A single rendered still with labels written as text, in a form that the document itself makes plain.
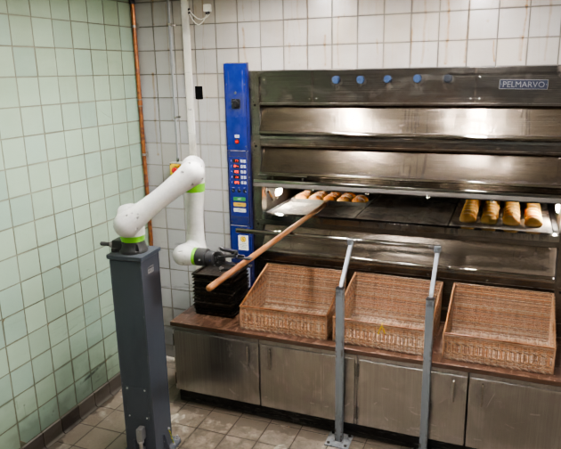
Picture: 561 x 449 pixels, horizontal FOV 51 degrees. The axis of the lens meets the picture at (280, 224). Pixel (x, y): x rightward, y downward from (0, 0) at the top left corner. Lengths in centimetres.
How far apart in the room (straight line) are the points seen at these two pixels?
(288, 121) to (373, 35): 72
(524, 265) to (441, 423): 101
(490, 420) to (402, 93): 186
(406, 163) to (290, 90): 85
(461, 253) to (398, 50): 124
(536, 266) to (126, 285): 228
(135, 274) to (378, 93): 173
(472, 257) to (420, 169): 60
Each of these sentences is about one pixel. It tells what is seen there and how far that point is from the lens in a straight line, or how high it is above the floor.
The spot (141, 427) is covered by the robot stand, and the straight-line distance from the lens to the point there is 350.
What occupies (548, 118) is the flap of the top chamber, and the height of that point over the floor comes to 183.
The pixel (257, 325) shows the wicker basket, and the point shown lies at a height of 61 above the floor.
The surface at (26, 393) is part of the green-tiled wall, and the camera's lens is 369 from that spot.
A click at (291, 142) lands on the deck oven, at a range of 376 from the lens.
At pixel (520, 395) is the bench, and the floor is 47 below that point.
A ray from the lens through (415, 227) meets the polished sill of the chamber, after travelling 365.
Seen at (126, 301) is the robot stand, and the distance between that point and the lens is 320.
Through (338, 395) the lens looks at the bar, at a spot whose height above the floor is 31.
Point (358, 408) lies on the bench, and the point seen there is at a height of 21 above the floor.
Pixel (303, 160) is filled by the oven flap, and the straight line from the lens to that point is 375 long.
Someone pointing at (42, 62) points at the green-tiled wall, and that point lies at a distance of 356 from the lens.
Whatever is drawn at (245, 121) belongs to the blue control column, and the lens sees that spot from 383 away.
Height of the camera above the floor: 210
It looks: 15 degrees down
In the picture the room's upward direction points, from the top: 1 degrees counter-clockwise
